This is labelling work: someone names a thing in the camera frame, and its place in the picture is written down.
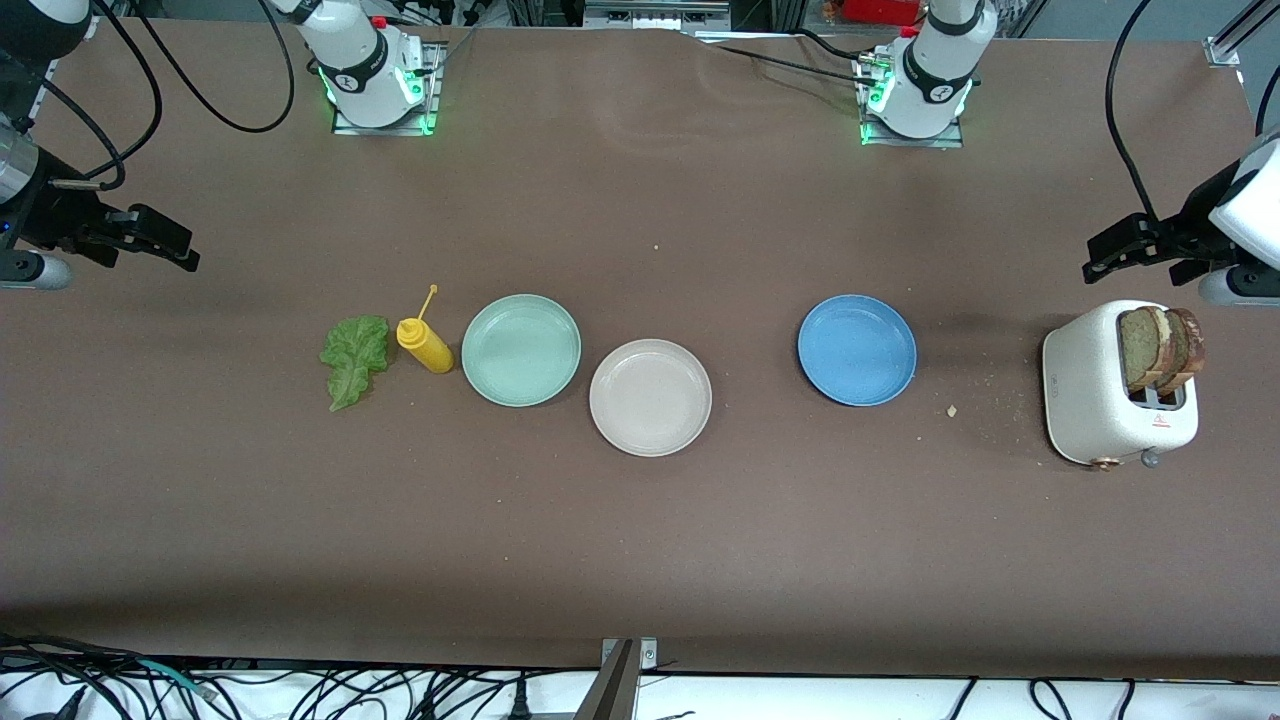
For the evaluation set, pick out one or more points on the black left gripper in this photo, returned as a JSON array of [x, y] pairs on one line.
[[1194, 216]]

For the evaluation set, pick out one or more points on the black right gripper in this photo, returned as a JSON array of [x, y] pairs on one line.
[[48, 214]]

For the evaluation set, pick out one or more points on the toasted bread slice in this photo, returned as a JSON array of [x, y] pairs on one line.
[[1190, 350], [1138, 350]]

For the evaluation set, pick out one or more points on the green lettuce leaf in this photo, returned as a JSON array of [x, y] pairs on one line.
[[355, 360]]

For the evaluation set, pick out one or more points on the yellow squeeze sauce bottle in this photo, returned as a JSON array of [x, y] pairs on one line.
[[428, 345]]

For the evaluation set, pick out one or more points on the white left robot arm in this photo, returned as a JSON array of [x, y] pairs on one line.
[[935, 80]]

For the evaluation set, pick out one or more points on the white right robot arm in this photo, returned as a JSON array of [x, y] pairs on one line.
[[365, 75]]

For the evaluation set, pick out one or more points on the blue plate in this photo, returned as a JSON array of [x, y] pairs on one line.
[[857, 350]]

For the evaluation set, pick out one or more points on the mint green plate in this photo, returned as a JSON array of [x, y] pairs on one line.
[[521, 350]]

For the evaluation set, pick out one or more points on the beige plate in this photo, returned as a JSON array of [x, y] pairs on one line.
[[650, 398]]

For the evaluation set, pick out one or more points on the white two-slot toaster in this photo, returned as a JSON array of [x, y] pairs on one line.
[[1085, 400]]

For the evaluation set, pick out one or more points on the red box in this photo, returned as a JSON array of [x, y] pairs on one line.
[[880, 10]]

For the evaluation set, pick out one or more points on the grey metal box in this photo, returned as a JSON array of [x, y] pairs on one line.
[[655, 12]]

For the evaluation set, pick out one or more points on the aluminium frame profile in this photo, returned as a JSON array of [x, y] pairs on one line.
[[45, 95], [1235, 35]]

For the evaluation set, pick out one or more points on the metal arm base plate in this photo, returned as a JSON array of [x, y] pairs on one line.
[[955, 138], [436, 90]]

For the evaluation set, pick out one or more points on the metal table edge bracket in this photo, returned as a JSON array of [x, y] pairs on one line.
[[615, 680]]

